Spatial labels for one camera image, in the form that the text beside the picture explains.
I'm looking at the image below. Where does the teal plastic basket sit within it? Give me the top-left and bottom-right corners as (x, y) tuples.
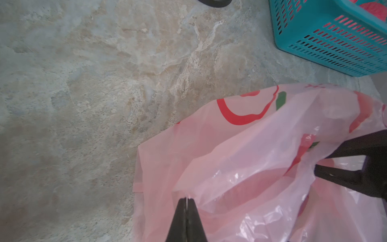
(269, 0), (387, 77)

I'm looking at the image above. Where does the microphone on black stand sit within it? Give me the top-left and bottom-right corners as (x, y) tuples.
(198, 0), (232, 8)

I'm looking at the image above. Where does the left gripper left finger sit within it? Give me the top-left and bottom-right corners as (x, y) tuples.
(166, 198), (187, 242)

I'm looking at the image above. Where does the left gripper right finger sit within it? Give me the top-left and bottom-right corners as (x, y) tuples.
(186, 199), (208, 242)

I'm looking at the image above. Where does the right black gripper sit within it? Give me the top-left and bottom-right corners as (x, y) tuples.
(314, 130), (387, 200)

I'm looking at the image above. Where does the plain pink plastic bag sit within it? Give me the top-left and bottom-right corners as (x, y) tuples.
(133, 83), (387, 242)

